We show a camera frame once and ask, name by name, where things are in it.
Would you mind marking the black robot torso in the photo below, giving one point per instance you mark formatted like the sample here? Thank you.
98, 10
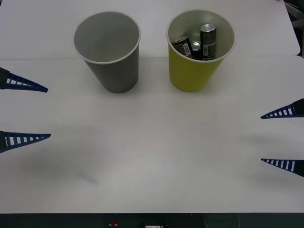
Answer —
59, 221

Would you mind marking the black can with white barcode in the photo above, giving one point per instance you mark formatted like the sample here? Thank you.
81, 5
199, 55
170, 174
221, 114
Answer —
183, 45

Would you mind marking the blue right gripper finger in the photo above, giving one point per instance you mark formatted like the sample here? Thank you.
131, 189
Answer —
291, 110
292, 166

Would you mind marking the red button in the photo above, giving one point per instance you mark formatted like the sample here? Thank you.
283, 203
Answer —
113, 223

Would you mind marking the yellow-green plastic waste bin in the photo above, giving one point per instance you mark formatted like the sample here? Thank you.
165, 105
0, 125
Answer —
187, 76

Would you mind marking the grey plastic waste bin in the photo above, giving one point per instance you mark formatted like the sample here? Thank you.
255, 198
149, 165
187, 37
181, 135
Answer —
118, 76

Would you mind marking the small black can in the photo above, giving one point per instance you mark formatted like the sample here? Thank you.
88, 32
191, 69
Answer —
196, 46

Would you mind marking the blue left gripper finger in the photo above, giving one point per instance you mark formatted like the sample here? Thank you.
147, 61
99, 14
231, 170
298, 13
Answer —
16, 140
16, 82

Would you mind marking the tall black and green can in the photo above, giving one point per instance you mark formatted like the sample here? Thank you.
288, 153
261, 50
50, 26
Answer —
207, 40

